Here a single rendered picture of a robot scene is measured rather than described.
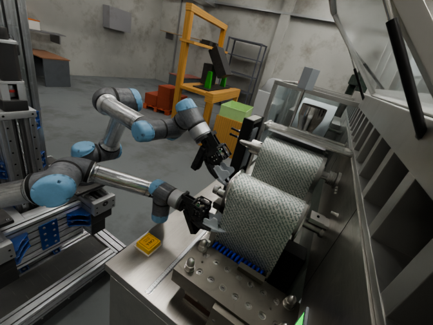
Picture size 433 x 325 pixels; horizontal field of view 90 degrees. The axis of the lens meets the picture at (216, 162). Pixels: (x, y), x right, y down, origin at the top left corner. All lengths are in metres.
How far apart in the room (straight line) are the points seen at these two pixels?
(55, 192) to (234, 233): 0.64
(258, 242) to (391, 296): 0.52
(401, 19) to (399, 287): 0.38
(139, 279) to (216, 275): 0.29
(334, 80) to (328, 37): 1.23
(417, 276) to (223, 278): 0.58
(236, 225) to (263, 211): 0.13
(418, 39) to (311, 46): 7.55
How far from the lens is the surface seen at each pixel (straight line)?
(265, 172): 0.94
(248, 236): 0.81
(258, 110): 7.47
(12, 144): 1.34
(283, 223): 0.74
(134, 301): 0.96
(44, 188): 0.92
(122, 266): 0.96
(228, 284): 0.80
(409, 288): 0.33
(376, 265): 0.41
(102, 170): 1.04
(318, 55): 7.94
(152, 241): 1.00
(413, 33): 0.48
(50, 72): 7.00
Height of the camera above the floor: 1.67
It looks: 26 degrees down
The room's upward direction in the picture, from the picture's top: 15 degrees clockwise
